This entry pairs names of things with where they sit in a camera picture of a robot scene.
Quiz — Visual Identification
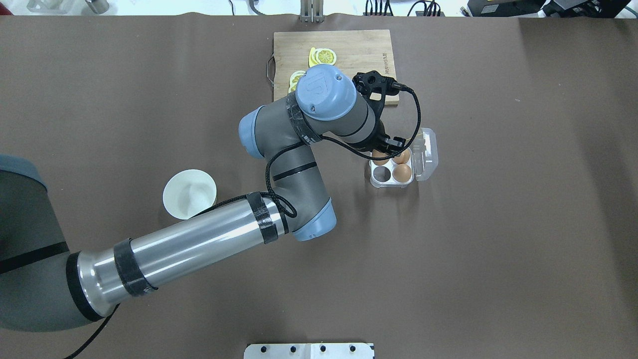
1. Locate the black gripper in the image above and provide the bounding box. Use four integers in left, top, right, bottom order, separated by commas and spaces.
371, 120, 409, 155

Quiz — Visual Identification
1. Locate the clear plastic egg carton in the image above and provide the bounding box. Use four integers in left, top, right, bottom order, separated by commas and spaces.
368, 128, 439, 188

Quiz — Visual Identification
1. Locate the brown egg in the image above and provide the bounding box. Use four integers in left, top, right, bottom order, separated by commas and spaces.
371, 150, 389, 166
391, 149, 412, 165
392, 164, 413, 182

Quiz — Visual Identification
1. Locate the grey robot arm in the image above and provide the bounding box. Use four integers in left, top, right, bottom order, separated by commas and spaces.
0, 64, 415, 332

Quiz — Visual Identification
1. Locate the bamboo cutting board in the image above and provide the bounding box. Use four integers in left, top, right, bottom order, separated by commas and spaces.
267, 29, 397, 100

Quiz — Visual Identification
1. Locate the lemon slice lower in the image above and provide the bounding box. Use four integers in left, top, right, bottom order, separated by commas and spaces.
288, 70, 306, 93

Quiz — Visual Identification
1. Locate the white ceramic bowl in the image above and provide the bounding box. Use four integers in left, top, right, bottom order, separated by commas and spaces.
162, 170, 217, 220

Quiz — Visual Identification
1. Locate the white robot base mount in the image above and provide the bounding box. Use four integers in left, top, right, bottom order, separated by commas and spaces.
243, 343, 376, 359

